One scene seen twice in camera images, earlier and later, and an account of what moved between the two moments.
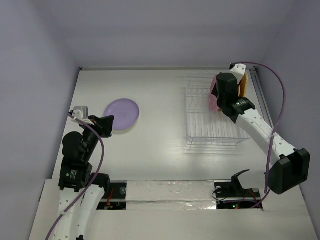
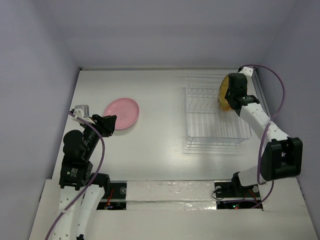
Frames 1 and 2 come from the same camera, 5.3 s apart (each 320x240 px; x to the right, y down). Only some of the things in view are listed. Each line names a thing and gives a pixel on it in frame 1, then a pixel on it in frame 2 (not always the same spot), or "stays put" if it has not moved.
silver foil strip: (171, 195) stays put
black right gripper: (222, 93) to (235, 92)
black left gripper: (104, 124) stays put
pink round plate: (213, 99) to (126, 110)
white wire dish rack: (205, 127) stays put
